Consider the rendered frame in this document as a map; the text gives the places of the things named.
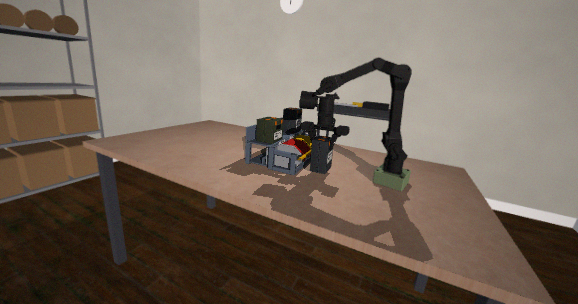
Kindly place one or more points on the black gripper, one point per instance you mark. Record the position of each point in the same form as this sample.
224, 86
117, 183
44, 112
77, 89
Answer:
325, 119

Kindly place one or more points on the red open bin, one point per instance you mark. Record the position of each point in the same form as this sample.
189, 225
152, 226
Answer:
301, 146

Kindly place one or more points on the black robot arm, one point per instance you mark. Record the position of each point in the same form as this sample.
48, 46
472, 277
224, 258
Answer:
399, 79

